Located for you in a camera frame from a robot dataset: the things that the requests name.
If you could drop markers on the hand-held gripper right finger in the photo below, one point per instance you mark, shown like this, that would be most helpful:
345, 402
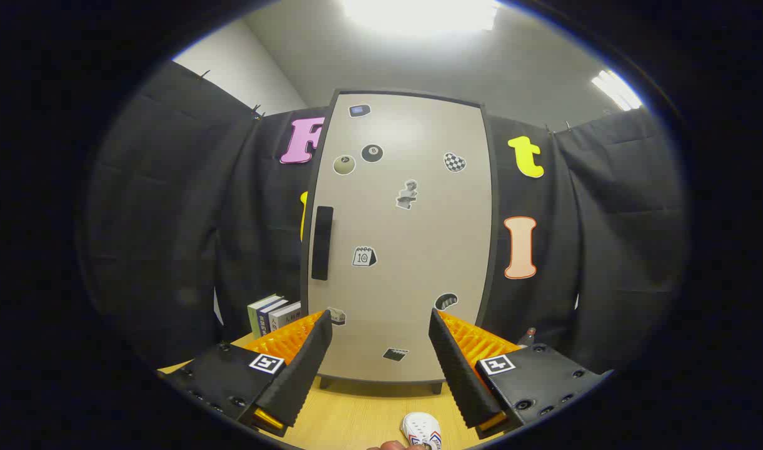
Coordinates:
459, 375

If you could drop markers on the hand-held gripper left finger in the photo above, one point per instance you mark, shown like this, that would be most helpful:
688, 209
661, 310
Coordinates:
303, 375

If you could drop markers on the white canvas shoe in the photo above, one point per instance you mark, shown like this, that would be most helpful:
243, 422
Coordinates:
421, 428

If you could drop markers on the beige shoe cabinet door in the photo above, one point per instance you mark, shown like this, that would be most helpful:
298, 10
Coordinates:
419, 281

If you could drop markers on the dark grey shoe cabinet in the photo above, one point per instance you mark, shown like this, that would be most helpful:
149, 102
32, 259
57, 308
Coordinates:
495, 244

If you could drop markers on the white cover book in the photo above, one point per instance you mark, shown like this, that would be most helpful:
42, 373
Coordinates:
284, 315

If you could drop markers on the dark blue spine book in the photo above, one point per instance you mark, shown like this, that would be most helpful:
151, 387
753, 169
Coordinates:
262, 320

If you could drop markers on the green spine book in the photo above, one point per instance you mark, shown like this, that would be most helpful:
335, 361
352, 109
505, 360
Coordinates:
252, 319

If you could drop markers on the clear plastic water bottle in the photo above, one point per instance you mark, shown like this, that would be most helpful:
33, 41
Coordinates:
527, 337

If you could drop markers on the white paper sheet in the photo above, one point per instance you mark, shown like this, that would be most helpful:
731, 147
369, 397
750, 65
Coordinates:
217, 309

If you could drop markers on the black backdrop cloth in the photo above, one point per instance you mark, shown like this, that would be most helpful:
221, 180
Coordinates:
169, 219

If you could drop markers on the narrow ceiling light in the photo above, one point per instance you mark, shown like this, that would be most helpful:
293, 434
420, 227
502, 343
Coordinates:
616, 90

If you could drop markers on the large ceiling light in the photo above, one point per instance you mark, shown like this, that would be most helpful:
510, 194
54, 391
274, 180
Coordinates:
419, 12

